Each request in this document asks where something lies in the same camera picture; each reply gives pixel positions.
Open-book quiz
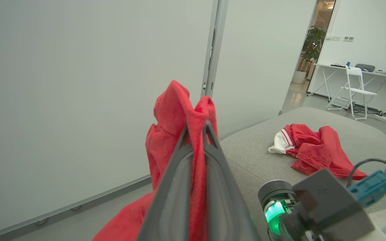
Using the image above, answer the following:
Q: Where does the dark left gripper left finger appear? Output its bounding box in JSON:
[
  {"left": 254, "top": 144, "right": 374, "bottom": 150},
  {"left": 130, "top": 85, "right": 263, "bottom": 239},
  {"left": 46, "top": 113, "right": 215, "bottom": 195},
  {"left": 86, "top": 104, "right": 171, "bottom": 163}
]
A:
[{"left": 136, "top": 124, "right": 194, "bottom": 241}]

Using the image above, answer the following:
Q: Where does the white folding chair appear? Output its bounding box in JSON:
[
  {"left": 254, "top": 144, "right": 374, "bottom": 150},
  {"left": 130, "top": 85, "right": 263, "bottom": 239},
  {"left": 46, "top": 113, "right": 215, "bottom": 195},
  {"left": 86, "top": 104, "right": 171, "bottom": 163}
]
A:
[{"left": 327, "top": 65, "right": 378, "bottom": 121}]

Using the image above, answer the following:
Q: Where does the white trestle table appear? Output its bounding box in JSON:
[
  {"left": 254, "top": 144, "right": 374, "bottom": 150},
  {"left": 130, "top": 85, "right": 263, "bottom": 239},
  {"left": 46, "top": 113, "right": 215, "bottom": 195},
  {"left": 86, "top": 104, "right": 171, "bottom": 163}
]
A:
[{"left": 308, "top": 63, "right": 386, "bottom": 116}]

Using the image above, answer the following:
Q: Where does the grey partition bottom rail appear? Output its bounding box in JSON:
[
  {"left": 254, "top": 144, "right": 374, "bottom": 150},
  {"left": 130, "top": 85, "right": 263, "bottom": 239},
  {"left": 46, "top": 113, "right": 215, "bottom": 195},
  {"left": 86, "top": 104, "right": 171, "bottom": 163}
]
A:
[{"left": 0, "top": 174, "right": 152, "bottom": 241}]

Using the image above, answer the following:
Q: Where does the grey double partition post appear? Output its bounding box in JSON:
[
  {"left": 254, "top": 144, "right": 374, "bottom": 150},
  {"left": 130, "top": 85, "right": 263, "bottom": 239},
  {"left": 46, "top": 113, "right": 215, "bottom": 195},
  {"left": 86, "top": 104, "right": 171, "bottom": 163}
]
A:
[{"left": 201, "top": 0, "right": 230, "bottom": 98}]

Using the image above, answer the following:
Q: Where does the grey device on table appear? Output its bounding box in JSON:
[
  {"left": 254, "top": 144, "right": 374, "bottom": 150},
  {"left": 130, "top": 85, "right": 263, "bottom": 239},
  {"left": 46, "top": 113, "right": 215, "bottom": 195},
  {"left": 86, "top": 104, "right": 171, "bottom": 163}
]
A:
[{"left": 355, "top": 63, "right": 376, "bottom": 73}]

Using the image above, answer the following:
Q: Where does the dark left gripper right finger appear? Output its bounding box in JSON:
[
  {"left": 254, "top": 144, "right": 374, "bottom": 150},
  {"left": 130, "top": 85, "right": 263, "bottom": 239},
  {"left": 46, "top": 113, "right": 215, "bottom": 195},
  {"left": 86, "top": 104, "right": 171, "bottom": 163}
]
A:
[{"left": 203, "top": 121, "right": 261, "bottom": 241}]

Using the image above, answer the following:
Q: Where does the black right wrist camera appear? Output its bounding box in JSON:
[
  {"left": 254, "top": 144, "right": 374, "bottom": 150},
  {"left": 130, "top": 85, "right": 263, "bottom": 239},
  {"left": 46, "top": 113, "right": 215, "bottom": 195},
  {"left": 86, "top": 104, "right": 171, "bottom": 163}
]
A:
[{"left": 292, "top": 160, "right": 386, "bottom": 241}]

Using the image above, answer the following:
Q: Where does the red garment with white cuff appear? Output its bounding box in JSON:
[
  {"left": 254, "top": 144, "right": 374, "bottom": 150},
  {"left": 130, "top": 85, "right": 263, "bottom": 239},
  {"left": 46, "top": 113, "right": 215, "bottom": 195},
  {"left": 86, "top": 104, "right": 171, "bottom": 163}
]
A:
[{"left": 268, "top": 124, "right": 368, "bottom": 181}]

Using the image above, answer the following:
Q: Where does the green potted plant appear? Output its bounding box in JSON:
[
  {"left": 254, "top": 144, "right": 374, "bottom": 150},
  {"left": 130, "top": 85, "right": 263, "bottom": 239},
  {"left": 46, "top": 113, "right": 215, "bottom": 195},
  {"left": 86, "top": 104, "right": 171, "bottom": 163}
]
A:
[{"left": 300, "top": 25, "right": 328, "bottom": 73}]

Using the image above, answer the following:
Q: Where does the grey fabric sofa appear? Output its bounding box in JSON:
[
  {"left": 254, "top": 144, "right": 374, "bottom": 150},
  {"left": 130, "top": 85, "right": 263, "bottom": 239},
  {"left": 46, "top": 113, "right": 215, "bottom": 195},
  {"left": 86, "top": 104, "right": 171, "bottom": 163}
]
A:
[{"left": 219, "top": 106, "right": 386, "bottom": 241}]

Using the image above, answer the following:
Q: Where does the plain red garment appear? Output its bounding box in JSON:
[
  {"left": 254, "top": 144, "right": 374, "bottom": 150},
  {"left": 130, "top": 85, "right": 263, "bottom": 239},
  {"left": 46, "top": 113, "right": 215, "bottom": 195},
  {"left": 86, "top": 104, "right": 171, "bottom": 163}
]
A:
[{"left": 92, "top": 80, "right": 219, "bottom": 241}]

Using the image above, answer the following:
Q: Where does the black camera cable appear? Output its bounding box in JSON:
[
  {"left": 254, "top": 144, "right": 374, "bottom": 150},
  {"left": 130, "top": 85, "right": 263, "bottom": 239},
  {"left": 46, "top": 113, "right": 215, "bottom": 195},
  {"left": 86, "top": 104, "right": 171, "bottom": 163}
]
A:
[{"left": 346, "top": 158, "right": 386, "bottom": 206}]

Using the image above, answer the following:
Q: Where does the white plant pot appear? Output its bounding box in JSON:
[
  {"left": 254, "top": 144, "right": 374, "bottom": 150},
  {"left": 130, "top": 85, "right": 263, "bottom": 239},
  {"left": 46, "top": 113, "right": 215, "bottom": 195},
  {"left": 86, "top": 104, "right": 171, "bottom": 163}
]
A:
[{"left": 292, "top": 70, "right": 308, "bottom": 85}]

